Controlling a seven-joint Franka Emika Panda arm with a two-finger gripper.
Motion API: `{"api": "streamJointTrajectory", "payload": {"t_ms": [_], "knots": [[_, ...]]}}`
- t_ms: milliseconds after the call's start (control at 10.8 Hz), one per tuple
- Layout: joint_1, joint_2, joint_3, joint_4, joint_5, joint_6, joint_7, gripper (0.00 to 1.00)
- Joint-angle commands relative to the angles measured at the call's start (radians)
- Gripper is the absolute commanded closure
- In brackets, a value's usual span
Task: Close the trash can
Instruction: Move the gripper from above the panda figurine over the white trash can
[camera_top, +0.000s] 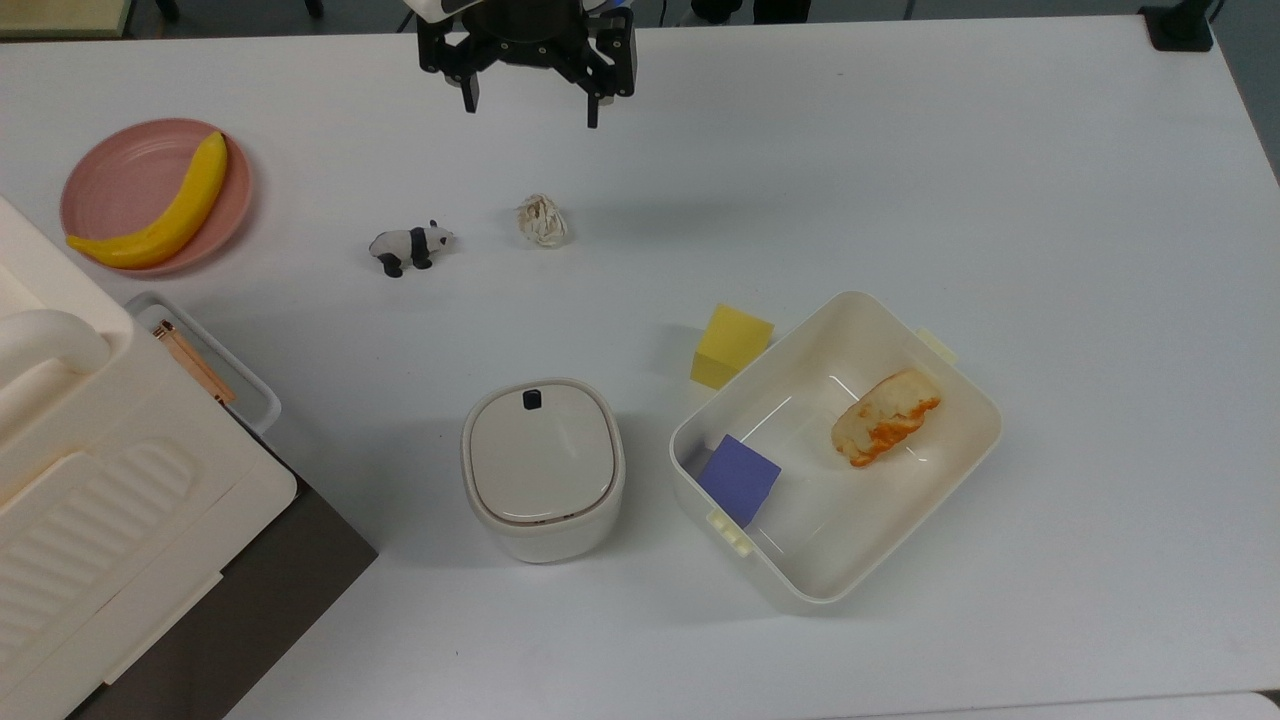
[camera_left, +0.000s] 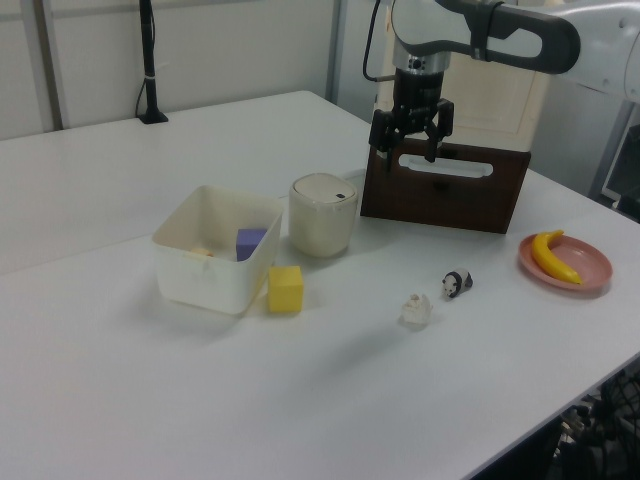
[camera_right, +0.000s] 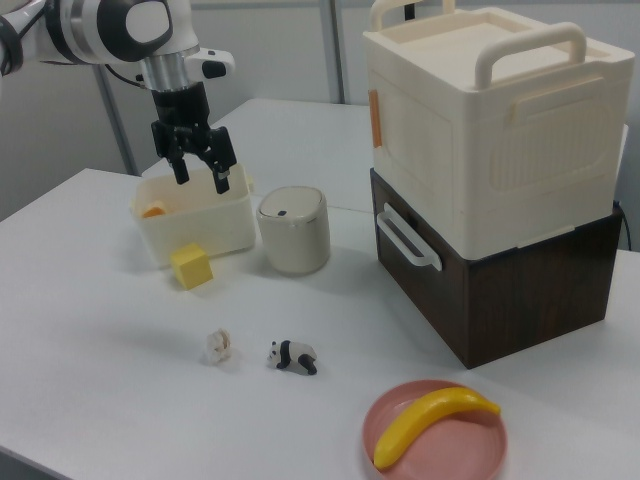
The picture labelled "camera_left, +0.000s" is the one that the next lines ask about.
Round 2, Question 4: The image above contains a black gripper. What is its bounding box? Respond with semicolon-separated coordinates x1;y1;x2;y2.
369;68;456;172

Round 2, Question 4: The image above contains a cream trash can with lid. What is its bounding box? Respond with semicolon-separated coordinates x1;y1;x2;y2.
288;172;361;259

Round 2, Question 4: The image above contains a dark brown wooden box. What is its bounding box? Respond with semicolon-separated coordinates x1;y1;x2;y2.
359;135;532;235

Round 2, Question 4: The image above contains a cream wooden cabinet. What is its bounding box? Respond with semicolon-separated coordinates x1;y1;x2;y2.
373;0;551;153

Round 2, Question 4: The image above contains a panda toy figure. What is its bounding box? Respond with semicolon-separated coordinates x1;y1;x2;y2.
441;267;475;302

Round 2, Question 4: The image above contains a small white figurine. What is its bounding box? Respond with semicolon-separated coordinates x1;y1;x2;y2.
399;293;433;329

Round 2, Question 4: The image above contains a yellow banana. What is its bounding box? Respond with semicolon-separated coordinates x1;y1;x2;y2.
530;229;585;286

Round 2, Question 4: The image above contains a purple foam block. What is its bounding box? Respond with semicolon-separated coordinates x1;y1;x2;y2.
235;227;269;263

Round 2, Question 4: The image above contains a yellow foam block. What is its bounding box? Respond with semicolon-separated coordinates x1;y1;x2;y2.
267;265;305;315

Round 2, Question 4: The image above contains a pink plate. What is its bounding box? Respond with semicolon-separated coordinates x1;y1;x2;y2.
517;233;614;299

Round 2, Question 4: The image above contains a white plastic bin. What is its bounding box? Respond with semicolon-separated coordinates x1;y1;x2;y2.
151;184;285;316

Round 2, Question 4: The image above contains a black pole with base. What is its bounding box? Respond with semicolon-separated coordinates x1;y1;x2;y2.
135;0;170;125

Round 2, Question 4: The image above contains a black clutter under table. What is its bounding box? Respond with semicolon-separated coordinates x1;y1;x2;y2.
554;367;640;480

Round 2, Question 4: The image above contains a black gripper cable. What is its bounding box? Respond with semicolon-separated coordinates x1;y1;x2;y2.
361;0;397;83

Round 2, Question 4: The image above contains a grey metal frame post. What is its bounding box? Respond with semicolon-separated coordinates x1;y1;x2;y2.
36;0;67;132
325;0;347;104

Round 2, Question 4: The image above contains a grey equipment frame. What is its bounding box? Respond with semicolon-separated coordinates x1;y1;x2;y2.
587;99;640;224

